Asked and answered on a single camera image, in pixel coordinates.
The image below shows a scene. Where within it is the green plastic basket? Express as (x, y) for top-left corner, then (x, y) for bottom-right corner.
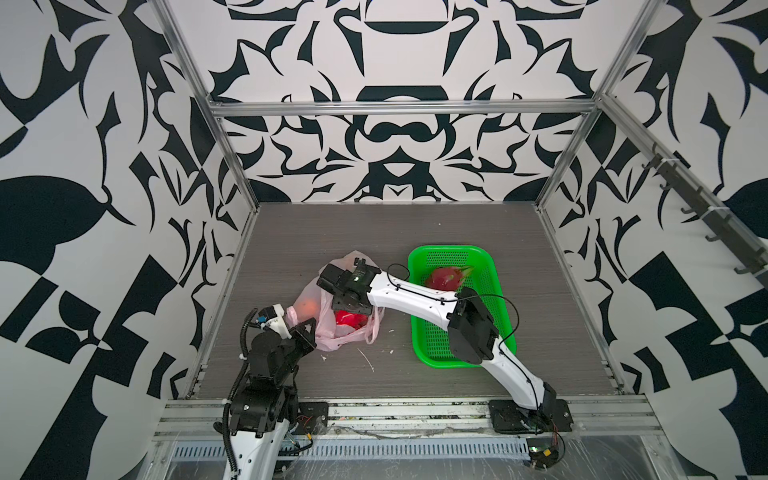
(407, 244), (518, 369)

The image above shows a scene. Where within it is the red dragon fruit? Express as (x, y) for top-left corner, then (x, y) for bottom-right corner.
(424, 266), (474, 291)

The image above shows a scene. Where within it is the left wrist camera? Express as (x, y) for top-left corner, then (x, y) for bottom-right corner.
(255, 304), (290, 339)

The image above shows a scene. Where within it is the white slotted cable duct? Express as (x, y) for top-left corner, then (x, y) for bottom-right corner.
(170, 436), (532, 462)

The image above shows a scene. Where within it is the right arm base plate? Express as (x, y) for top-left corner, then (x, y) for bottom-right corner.
(488, 400), (573, 435)

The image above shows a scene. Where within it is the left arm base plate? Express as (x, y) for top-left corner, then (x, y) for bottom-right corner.
(289, 401), (330, 436)

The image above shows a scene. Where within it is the black wall hook rack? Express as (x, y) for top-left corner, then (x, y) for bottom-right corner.
(643, 142), (767, 290)

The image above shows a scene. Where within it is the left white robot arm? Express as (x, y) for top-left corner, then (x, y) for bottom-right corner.
(214, 304), (316, 479)

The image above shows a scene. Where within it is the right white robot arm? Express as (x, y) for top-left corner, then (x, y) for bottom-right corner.
(317, 258), (557, 421)

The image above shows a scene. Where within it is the small circuit board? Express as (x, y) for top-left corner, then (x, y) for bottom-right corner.
(524, 436), (566, 471)

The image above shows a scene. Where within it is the round orange tangerine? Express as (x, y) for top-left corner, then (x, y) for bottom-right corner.
(295, 299), (320, 320)

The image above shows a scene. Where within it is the aluminium frame rail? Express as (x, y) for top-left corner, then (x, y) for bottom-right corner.
(209, 99), (595, 117)

